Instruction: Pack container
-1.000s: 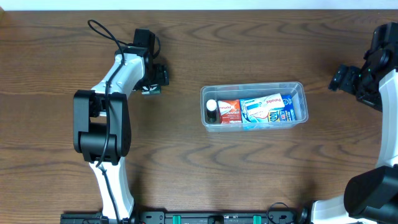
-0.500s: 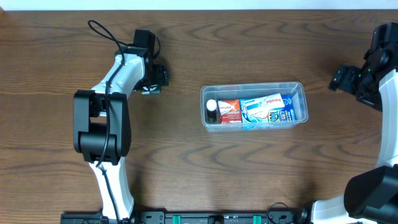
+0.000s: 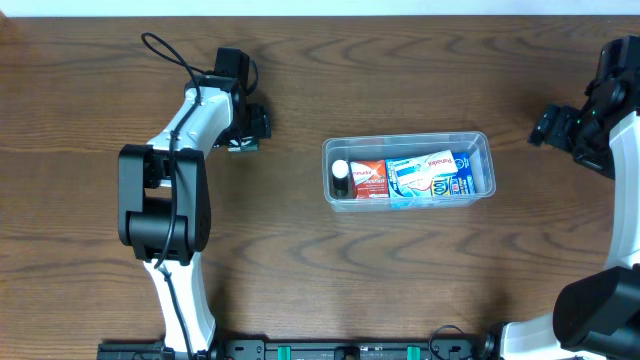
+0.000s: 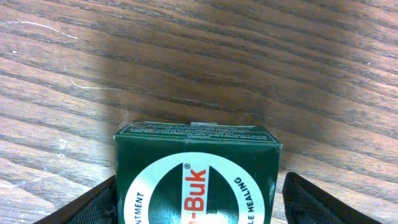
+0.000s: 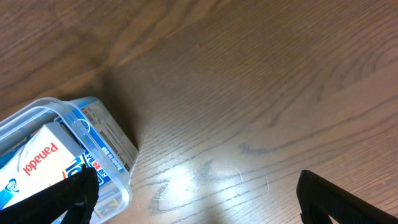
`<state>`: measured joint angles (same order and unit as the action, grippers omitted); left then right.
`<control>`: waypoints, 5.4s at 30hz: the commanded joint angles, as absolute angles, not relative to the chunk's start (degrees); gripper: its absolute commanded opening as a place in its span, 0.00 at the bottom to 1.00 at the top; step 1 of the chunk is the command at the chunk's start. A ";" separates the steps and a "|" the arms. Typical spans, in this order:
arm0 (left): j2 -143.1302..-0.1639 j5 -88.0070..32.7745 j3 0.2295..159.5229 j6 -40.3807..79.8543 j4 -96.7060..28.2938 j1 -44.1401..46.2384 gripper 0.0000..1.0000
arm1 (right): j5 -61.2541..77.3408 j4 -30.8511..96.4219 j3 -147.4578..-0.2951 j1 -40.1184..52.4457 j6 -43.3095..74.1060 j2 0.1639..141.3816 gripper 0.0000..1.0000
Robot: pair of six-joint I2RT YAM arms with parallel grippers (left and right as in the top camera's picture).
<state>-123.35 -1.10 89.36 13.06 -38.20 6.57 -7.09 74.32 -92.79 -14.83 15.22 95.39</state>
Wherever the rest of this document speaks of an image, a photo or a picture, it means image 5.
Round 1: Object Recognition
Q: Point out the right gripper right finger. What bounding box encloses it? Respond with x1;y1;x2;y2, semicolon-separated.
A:
296;170;397;224

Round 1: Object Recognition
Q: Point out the white Panadol box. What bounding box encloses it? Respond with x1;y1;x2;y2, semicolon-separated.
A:
1;122;84;209

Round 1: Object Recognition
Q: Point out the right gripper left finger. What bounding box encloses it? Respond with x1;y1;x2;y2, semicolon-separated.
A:
1;166;99;224

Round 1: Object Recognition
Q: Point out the clear plastic container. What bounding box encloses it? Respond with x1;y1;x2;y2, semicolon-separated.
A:
1;97;138;223

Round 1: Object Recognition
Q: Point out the blue Kool Fever box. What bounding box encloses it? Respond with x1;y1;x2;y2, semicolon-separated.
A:
1;98;138;223

